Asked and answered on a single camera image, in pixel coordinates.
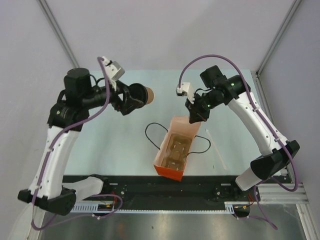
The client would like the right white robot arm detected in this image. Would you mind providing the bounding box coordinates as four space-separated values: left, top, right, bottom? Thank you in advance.
176 65 300 201

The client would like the black plastic cup lid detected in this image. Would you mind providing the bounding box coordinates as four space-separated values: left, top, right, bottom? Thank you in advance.
128 83 148 106

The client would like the brown paper coffee cup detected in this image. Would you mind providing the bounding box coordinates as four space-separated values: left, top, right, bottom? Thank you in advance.
145 87 155 105

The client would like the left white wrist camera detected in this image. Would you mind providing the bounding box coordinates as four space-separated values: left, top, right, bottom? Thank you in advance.
100 56 125 90

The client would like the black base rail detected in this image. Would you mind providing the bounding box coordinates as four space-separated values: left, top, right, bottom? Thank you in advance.
62 174 292 211

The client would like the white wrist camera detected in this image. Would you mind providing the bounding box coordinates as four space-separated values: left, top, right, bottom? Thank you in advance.
100 56 125 90
175 82 195 104

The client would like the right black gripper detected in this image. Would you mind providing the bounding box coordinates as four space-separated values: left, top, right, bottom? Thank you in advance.
185 90 224 124

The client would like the white wrapped straw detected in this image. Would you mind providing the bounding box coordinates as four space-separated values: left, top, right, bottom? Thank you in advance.
205 128 228 171

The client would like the left aluminium frame post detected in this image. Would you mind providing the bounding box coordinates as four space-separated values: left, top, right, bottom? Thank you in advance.
36 0 80 68

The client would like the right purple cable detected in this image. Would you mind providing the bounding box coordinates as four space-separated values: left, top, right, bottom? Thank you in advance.
177 54 300 230

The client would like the white slotted cable duct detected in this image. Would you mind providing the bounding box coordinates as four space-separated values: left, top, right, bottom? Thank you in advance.
71 202 241 215

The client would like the orange paper bag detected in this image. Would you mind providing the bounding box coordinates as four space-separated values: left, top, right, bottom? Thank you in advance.
144 116 212 182

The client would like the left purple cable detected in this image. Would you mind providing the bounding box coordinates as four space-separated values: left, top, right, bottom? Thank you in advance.
31 56 123 231

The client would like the right aluminium frame post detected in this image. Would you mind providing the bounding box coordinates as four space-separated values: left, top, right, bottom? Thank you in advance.
255 0 303 77

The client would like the brown pulp cup carrier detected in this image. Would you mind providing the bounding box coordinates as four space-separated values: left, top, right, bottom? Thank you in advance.
161 133 192 171

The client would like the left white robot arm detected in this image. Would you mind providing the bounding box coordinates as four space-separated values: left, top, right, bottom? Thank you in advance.
17 67 154 216

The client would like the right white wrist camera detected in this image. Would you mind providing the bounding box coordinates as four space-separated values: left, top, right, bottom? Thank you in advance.
175 82 195 104

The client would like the purple cable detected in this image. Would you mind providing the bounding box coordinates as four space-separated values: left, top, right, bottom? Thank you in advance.
177 54 300 230
31 56 123 231

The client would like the aluminium frame post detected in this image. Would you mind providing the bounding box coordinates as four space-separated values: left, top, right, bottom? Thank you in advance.
36 0 80 68
255 0 303 77

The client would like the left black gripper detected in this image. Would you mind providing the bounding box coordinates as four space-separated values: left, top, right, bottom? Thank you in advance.
82 78 143 115

